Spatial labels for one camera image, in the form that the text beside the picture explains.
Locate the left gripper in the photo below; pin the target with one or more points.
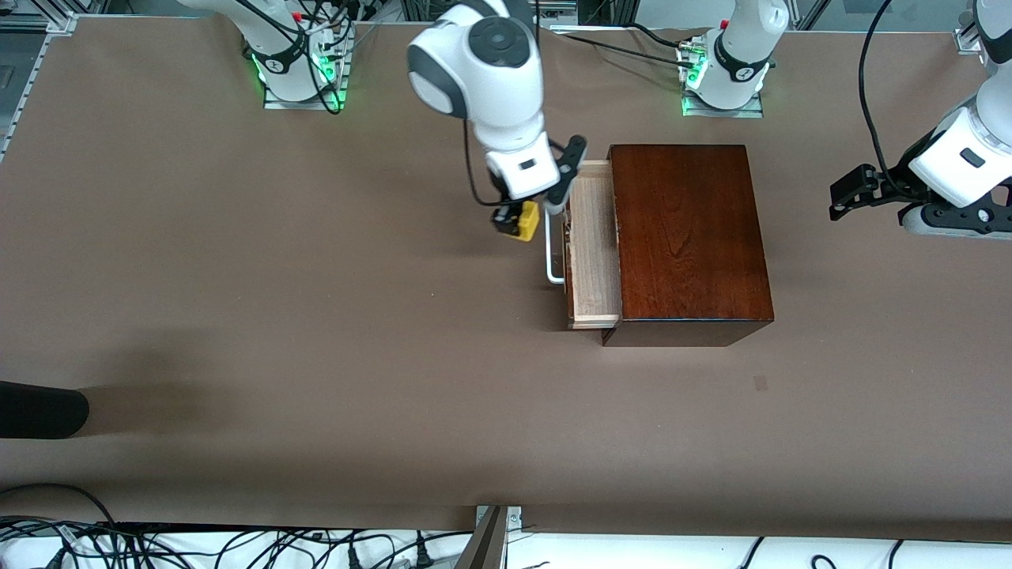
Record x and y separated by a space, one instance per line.
892 185

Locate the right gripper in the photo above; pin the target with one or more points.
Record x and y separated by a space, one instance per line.
504 215

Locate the yellow cube block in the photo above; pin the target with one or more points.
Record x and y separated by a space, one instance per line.
528 223

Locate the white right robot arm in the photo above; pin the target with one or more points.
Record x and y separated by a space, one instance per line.
490 79

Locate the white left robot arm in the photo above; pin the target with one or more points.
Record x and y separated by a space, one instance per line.
743 39

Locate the dark wooden box casing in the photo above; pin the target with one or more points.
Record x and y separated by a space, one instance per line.
688 237

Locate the brown table cover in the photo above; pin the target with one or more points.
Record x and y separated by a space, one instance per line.
395 395

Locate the black power plug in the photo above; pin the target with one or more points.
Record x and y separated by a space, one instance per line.
424 557
356 559

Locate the black rounded object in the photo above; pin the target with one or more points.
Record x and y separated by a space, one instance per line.
39 411

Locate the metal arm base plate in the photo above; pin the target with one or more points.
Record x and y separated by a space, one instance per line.
316 103
751 112

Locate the aluminium corner bracket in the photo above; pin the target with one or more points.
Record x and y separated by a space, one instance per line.
966 35

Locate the aluminium frame rack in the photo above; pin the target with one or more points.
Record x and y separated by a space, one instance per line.
561 12

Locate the metal frame bracket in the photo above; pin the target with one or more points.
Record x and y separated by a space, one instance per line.
490 541

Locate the aluminium edge rail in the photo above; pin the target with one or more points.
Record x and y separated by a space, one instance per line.
32 71

